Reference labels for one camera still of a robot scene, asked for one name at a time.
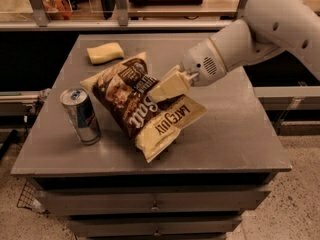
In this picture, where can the grey drawer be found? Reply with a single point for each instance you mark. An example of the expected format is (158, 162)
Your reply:
(154, 226)
(74, 202)

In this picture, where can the upper grey drawer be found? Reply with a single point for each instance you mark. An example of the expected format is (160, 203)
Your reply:
(74, 202)

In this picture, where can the brown sea salt chip bag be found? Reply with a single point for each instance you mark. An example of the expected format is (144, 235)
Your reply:
(122, 90)

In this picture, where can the lower grey drawer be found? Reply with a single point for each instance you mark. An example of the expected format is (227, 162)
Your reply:
(154, 226)

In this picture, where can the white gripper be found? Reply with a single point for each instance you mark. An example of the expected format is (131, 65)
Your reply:
(201, 65)

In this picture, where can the black wire rack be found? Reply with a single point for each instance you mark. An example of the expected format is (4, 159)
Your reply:
(27, 198)

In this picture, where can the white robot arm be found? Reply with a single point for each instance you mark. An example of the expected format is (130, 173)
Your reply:
(267, 28)

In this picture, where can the orange snack bag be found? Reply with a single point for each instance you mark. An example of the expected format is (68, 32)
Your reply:
(58, 6)

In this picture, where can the silver blue redbull can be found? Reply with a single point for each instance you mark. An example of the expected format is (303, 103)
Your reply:
(79, 108)

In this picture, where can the metal shelf rail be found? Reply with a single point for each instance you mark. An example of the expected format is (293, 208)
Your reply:
(134, 25)

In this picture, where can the yellow sponge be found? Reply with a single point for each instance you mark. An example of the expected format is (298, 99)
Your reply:
(105, 53)

